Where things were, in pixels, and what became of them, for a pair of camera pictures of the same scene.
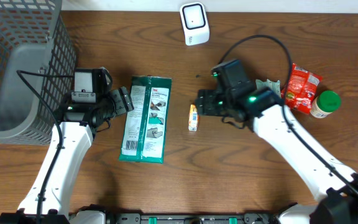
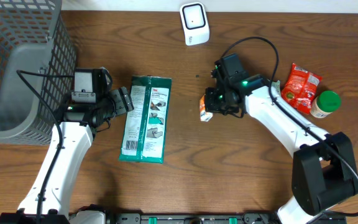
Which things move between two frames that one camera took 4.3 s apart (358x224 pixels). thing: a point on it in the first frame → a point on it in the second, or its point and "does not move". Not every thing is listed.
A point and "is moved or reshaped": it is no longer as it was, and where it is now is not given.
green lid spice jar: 324,104 does not move
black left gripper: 123,101 does not move
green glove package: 146,124 does not move
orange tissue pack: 193,118 is moved or reshaped
